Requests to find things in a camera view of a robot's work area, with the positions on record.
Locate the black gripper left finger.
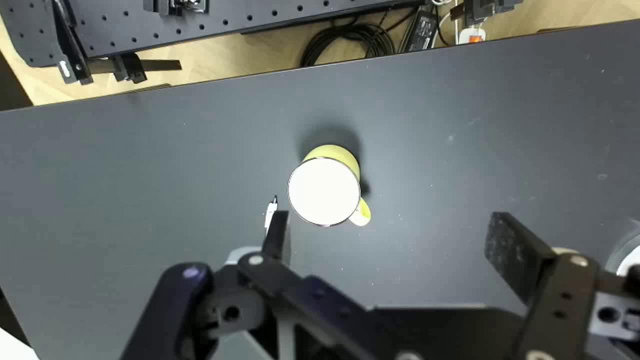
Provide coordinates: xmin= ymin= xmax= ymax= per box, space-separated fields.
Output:
xmin=239 ymin=209 xmax=317 ymax=302

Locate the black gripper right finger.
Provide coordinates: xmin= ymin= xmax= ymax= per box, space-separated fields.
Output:
xmin=484 ymin=210 xmax=602 ymax=360

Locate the yellow enamel mug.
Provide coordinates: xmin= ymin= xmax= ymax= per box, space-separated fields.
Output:
xmin=287 ymin=142 xmax=376 ymax=230

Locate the black perforated breadboard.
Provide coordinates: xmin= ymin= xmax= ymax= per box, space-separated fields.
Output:
xmin=0 ymin=0 xmax=428 ymax=70

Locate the white power plug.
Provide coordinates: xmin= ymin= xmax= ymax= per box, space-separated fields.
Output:
xmin=456 ymin=20 xmax=486 ymax=47

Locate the black power adapter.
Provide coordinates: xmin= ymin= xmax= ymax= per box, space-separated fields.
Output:
xmin=405 ymin=11 xmax=440 ymax=55

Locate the black cable bundle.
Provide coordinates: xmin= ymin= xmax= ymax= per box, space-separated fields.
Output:
xmin=299 ymin=22 xmax=405 ymax=70

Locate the black flat bracket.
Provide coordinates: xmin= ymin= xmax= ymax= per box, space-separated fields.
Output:
xmin=88 ymin=52 xmax=184 ymax=87

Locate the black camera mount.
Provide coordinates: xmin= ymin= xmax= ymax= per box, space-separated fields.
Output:
xmin=50 ymin=0 xmax=97 ymax=87

